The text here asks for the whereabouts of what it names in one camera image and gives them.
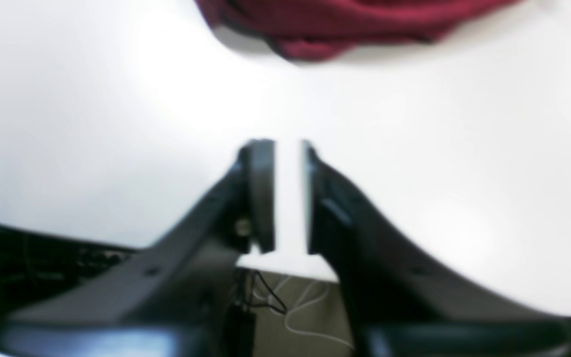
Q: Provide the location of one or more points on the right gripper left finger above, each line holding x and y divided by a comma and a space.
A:
169, 300

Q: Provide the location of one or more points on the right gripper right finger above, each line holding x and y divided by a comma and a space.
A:
402, 302

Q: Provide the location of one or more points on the dark red t-shirt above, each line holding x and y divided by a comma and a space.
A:
320, 30

